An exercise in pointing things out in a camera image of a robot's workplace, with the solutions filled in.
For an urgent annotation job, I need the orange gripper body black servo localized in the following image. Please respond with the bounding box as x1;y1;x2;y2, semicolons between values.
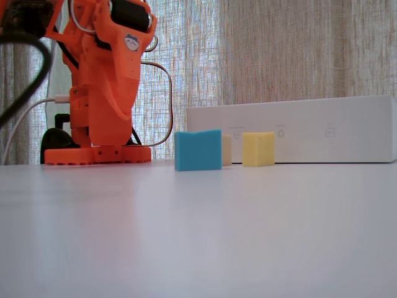
92;0;158;60

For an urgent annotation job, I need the orange fixed gripper finger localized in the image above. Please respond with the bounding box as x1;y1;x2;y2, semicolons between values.
92;52;143;122

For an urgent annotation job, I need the blue foam cuboid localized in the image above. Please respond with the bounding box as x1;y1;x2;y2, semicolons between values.
174;129;223;172

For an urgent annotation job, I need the beige foam cuboid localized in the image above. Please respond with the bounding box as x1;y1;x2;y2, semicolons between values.
221;133;233;166

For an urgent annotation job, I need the yellow foam cuboid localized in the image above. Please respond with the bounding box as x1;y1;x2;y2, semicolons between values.
242;131;275;168

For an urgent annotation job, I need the white cardboard box bin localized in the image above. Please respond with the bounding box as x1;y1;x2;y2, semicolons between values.
186;94;397;165

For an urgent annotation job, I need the light grey fabric sheet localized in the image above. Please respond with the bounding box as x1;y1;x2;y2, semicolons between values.
46;37;75;131

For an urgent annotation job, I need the black table clamp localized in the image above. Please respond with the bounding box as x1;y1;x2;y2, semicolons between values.
40;113;81;164

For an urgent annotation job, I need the beige woven curtain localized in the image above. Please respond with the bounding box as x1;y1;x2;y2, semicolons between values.
0;0;397;165

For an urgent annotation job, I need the red white black servo cable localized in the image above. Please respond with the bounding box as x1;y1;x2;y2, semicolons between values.
136;61;174;147
69;0;97;34

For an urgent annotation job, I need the white usb cable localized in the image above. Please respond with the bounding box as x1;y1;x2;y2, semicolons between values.
2;94;72;165

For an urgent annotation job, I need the thick black cable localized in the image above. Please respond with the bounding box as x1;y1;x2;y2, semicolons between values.
0;32;53;127

